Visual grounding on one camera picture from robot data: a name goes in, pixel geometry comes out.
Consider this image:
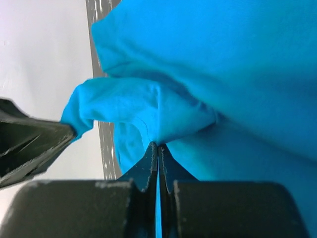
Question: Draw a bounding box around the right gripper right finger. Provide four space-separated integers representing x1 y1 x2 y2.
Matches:
158 145 309 238

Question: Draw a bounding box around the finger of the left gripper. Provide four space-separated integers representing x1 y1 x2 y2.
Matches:
0 138 74 188
0 98 76 160

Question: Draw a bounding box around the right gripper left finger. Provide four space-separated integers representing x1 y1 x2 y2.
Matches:
0 143 158 238

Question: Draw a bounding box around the blue t shirt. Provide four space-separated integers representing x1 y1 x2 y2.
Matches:
61 0 317 237

